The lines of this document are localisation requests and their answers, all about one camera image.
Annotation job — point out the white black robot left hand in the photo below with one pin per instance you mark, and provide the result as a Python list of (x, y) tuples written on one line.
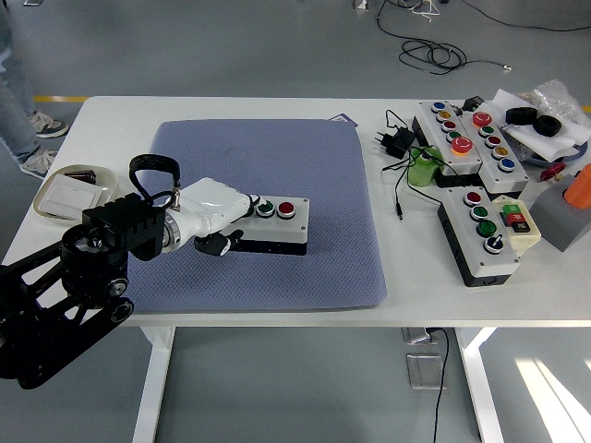
[(212, 203)]

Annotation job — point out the four-button control box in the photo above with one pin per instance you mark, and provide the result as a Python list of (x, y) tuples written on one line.
[(286, 231), (489, 265)]

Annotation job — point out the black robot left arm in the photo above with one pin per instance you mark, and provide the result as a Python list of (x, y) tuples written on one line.
[(124, 221)]

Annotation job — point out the five-button box, large red stop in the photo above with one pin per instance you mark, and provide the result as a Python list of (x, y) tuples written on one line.
[(464, 161)]

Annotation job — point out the four-button control box, blue-ringed selector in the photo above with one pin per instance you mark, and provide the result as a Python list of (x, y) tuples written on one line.
[(489, 265)]

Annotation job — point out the five-button box, red mushroom button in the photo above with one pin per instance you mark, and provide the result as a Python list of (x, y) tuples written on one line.
[(512, 177)]

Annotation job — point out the blue-grey woven mat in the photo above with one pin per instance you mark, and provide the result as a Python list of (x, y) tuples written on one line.
[(277, 147)]

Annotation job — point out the white shallow dish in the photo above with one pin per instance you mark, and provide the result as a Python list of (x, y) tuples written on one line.
[(107, 184)]

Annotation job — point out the dark cylindrical battery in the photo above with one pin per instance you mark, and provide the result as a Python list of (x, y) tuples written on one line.
[(82, 176)]

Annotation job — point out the purple card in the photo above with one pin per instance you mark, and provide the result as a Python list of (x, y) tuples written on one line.
[(346, 120)]

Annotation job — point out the white table leg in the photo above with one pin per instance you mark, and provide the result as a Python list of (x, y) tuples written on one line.
[(152, 383), (480, 383)]

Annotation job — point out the black power adapter plug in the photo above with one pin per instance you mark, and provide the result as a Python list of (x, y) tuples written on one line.
[(397, 140)]

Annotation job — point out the green plastic bottle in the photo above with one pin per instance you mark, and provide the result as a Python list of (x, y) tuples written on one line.
[(422, 173)]

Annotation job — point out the person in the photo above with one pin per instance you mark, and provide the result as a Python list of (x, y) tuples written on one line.
[(14, 115)]

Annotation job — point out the metal floor socket plate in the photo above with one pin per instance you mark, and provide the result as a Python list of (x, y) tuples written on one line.
[(425, 371), (415, 336)]

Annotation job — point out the grey metal foot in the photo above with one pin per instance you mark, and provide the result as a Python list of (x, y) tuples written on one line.
[(361, 3)]

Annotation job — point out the small black device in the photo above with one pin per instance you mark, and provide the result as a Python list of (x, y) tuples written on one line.
[(473, 102)]

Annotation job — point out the white foam sheet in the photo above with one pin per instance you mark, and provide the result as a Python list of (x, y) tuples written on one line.
[(545, 143)]

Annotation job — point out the red mushroom knob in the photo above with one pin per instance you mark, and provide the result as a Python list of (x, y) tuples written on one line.
[(551, 173)]

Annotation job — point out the grey block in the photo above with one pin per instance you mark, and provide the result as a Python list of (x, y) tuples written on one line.
[(554, 217)]

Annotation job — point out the clear bubble wrap bag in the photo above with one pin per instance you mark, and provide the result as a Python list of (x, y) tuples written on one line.
[(554, 94)]

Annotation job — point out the orange cylinder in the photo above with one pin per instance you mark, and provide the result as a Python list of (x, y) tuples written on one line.
[(579, 191)]

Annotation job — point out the blue round plate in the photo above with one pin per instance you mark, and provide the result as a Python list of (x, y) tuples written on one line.
[(582, 151)]

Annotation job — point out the white wall switch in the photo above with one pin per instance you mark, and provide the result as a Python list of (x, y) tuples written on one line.
[(69, 196)]

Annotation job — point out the cream green-red push switch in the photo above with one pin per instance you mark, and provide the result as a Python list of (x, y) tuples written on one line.
[(526, 237)]

